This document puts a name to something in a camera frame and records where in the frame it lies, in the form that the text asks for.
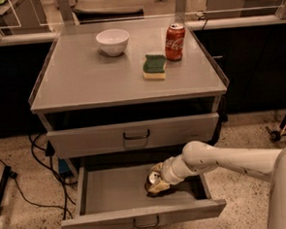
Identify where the white ceramic bowl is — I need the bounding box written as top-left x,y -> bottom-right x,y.
96,28 -> 130,56

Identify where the grey drawer cabinet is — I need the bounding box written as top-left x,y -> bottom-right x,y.
30,16 -> 229,172

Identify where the blue power box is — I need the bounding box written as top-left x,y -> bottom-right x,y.
57,158 -> 72,179

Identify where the black floor cable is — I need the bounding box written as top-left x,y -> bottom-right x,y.
0,130 -> 80,229

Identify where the black stand leg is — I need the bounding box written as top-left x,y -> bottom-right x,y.
0,167 -> 12,206

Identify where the green yellow sponge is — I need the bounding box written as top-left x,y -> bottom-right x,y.
143,54 -> 166,80

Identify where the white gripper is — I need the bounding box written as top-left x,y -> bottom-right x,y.
146,155 -> 194,194

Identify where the orange soda can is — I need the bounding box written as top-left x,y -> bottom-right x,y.
144,171 -> 160,191

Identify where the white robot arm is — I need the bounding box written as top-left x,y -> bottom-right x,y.
145,141 -> 286,229

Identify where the black wheeled cart base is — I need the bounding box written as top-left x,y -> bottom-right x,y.
264,102 -> 286,147

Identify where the grey top drawer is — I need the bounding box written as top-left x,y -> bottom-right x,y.
48,113 -> 219,158

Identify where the grey open middle drawer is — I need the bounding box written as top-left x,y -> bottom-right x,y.
61,165 -> 226,229

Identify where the red cola can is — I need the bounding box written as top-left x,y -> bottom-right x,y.
165,23 -> 185,61

